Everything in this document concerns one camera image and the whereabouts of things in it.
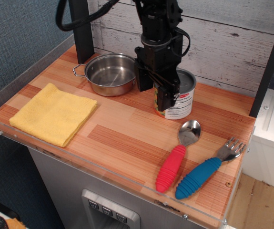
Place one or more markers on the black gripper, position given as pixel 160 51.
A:
pixel 157 64

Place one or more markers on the tin can with label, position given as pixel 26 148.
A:
pixel 183 104

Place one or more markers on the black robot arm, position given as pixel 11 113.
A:
pixel 159 20

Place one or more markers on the stainless steel pot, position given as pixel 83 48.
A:
pixel 109 74

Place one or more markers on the white ribbed box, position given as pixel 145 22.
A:
pixel 258 162

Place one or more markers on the yellow folded cloth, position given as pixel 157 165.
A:
pixel 53 116

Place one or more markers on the grey toy fridge cabinet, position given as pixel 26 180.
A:
pixel 84 201

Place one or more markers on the red handled spoon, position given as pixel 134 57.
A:
pixel 188 134

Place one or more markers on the blue handled fork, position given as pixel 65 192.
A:
pixel 231 150

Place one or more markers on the dark post left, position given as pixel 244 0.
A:
pixel 82 35

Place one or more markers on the dark post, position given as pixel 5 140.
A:
pixel 82 35
pixel 263 86

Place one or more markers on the dark post right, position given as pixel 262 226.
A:
pixel 263 86

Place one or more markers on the clear acrylic guard rail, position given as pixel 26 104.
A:
pixel 21 187

